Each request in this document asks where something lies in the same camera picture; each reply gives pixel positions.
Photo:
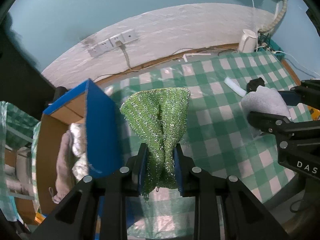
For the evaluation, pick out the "blue cardboard box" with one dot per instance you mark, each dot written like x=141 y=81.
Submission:
x=85 y=104

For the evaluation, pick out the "grey cloth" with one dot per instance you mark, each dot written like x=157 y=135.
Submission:
x=265 y=100

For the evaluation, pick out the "white wall socket strip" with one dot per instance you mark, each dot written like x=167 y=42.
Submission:
x=113 y=42

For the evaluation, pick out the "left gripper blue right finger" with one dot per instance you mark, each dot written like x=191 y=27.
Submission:
x=177 y=168

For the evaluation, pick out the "green knitted scrub cloth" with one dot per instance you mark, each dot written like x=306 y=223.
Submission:
x=159 y=118

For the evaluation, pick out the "grey beige sock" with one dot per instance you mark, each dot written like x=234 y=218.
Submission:
x=64 y=176

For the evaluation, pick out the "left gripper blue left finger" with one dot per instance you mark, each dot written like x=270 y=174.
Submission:
x=141 y=163

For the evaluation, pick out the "checkered cloth covered shelf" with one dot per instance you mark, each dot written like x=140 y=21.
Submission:
x=19 y=135

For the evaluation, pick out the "white foam stick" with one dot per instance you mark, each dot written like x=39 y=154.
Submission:
x=234 y=87

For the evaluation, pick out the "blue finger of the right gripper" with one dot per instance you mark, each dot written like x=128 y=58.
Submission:
x=293 y=98
x=264 y=122

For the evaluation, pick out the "green white checkered tablecloth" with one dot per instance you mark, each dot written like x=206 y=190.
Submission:
x=218 y=137

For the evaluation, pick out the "black knitted sock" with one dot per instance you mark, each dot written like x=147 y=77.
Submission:
x=254 y=84

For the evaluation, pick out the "white fluffy cloth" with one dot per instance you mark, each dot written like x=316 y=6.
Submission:
x=80 y=167

